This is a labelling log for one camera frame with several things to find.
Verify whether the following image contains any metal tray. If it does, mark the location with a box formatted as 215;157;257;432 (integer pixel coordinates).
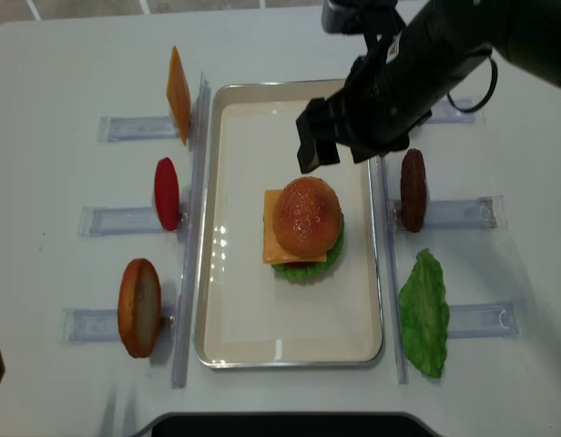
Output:
194;79;383;369

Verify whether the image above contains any toy bun top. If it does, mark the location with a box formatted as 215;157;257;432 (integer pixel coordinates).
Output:
272;177;342;258

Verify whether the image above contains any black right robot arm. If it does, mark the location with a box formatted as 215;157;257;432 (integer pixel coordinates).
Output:
296;1;561;174

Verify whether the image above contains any brown toy meat patty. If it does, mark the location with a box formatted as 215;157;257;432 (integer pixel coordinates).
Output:
400;148;428;233

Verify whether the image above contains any stacked lettuce leaf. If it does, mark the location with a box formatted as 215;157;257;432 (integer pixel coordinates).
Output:
267;217;345;281

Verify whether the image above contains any orange toy cheese slice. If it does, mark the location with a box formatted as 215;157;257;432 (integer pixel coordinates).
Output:
166;46;191;145

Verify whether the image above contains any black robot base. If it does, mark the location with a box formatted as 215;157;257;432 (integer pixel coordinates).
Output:
150;412;437;436

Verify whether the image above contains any red toy tomato slice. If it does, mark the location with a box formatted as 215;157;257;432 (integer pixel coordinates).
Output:
154;158;180;231

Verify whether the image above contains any stacked cheese slice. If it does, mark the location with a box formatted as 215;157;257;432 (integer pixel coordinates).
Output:
262;189;327;265

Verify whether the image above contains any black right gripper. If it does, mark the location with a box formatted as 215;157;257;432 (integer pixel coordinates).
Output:
296;58;432;173

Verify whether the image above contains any black cable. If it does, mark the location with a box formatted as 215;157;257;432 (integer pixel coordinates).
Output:
445;55;499;113

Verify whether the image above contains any clear left acrylic rack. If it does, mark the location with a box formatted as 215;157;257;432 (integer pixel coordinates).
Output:
61;77;211;388

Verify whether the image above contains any clear right acrylic rack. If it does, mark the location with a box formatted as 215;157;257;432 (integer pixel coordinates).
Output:
372;97;530;384

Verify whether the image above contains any green toy lettuce leaf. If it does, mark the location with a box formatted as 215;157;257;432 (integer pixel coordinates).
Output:
398;249;450;379

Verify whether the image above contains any clear acrylic rack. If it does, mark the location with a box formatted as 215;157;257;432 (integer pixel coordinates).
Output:
372;97;530;384
61;77;211;388

